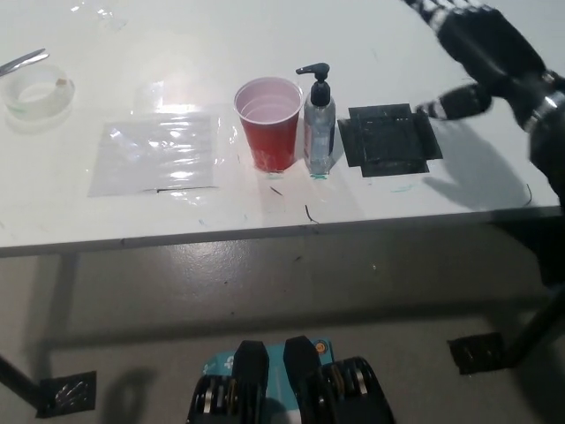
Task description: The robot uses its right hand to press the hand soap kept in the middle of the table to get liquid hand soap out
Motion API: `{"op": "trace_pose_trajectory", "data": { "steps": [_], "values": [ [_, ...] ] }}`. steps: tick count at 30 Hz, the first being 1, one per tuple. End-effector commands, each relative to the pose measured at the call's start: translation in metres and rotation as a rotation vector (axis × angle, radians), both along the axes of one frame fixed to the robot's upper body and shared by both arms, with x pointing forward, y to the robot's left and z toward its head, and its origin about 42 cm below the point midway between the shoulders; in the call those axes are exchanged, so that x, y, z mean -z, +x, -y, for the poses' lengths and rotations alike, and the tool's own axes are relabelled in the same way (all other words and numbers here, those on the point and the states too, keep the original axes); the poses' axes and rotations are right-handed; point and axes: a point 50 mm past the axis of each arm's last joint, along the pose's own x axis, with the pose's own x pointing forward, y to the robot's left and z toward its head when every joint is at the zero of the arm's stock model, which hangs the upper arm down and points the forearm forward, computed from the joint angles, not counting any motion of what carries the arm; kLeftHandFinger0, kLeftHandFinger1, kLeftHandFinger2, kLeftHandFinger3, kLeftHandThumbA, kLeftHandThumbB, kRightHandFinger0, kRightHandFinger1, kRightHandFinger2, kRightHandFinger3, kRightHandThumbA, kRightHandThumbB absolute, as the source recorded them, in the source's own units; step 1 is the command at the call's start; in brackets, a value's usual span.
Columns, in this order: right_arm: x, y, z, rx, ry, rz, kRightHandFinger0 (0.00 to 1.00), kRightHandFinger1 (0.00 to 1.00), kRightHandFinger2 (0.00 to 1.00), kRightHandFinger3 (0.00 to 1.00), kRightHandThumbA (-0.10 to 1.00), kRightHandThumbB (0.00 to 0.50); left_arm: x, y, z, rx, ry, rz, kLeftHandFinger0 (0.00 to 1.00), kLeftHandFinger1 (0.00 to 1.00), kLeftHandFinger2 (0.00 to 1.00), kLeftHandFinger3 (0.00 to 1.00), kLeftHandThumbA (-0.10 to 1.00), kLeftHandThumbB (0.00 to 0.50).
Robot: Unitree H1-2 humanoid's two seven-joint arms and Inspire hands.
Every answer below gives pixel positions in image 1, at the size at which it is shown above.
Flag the clear tape roll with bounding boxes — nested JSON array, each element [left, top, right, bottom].
[[0, 64, 76, 120]]

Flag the clear hand soap pump bottle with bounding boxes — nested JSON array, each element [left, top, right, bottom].
[[294, 63, 336, 176]]

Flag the black tape square patch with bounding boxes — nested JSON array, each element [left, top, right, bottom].
[[336, 102, 443, 178]]

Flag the clear plastic sheet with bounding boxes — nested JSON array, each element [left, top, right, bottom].
[[87, 112, 221, 198]]

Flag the black floor tape patch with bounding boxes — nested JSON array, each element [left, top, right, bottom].
[[35, 370, 98, 419], [447, 332, 508, 376]]

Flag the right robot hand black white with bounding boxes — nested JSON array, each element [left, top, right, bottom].
[[403, 0, 548, 130]]

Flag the silver scissors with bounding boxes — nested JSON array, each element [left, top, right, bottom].
[[0, 47, 49, 77]]

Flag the crumpled clear tape strip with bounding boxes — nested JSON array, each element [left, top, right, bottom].
[[72, 2, 129, 30]]

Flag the red plastic cup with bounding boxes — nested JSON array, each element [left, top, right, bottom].
[[232, 77, 305, 172]]

